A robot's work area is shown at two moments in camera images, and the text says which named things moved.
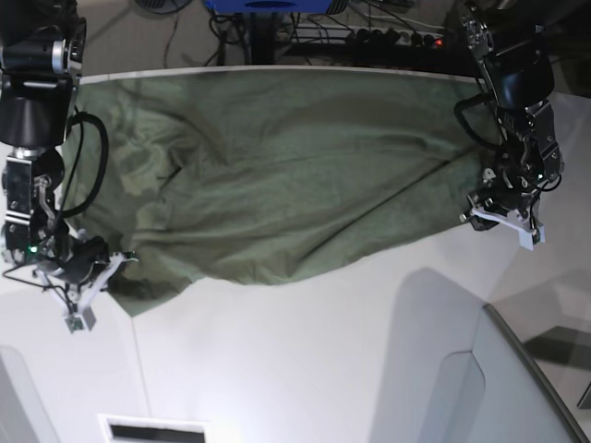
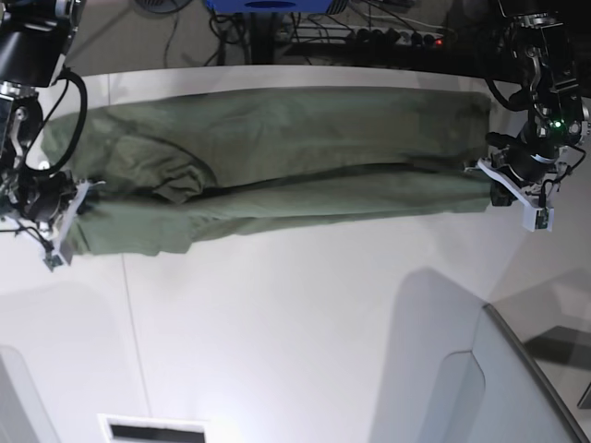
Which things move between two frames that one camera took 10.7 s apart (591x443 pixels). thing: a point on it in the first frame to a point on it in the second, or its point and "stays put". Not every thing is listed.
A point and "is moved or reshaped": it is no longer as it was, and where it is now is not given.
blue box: x=270 y=6 stays put
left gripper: x=78 y=268 to x=53 y=199
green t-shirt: x=248 y=176 is moved or reshaped
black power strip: x=359 y=34 stays put
